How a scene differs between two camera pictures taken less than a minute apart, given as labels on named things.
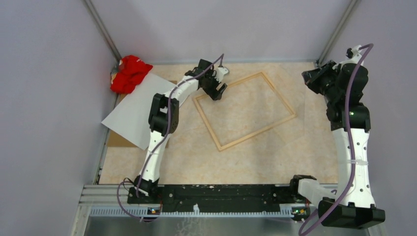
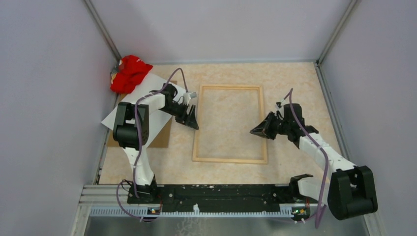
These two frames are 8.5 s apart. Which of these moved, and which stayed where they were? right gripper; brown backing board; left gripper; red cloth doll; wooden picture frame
Moved: right gripper; left gripper; wooden picture frame
Stayed: red cloth doll; brown backing board
